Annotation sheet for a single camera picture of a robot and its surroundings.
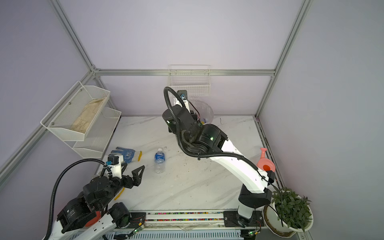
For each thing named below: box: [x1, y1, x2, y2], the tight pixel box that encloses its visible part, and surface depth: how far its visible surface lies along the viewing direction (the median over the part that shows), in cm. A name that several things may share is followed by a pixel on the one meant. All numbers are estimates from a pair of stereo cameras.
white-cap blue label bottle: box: [154, 148, 166, 174], surface depth 94 cm
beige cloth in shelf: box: [71, 96, 106, 134], surface depth 82 cm
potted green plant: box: [263, 187, 314, 238], surface depth 63 cm
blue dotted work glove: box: [110, 146, 143, 164], surface depth 100 cm
